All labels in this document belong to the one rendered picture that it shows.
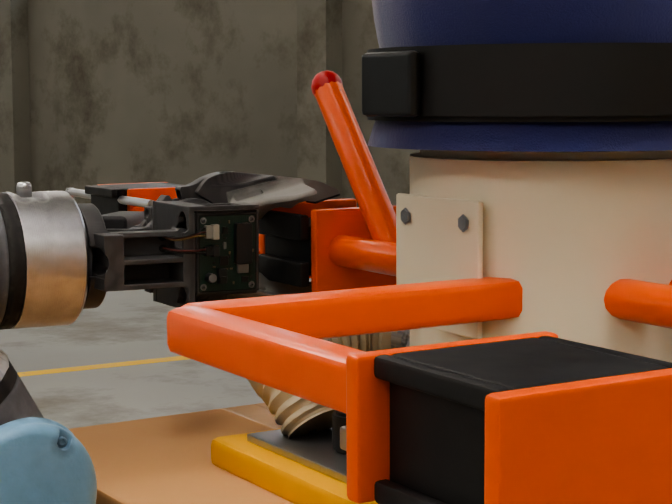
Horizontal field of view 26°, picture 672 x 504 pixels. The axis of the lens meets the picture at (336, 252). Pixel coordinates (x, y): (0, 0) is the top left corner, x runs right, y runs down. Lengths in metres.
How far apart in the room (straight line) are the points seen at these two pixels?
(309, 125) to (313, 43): 0.65
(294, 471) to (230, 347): 0.25
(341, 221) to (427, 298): 0.28
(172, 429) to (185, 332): 0.39
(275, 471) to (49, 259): 0.20
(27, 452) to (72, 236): 0.20
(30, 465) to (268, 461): 0.16
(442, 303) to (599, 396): 0.32
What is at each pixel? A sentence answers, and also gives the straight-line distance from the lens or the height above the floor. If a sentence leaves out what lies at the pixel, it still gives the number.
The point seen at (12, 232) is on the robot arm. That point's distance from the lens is 0.94.
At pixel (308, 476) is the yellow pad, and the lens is 0.85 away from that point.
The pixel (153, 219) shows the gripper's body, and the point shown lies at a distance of 1.02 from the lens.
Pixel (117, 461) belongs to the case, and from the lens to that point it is 0.97.
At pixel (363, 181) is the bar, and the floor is 1.24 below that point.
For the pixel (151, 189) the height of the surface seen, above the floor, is 1.22.
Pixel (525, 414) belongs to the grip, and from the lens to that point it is 0.42.
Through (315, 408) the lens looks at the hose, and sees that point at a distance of 0.91.
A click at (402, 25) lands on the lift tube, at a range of 0.81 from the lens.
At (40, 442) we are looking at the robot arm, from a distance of 0.80.
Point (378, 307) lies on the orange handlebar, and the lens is 0.73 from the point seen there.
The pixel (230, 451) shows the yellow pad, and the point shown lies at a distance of 0.93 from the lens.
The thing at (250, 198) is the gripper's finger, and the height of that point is 1.23.
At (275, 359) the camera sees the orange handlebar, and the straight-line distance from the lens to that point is 0.59.
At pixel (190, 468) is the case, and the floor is 1.07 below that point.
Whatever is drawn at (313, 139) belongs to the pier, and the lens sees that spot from 11.72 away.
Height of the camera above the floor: 1.31
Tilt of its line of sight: 6 degrees down
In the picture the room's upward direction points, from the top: straight up
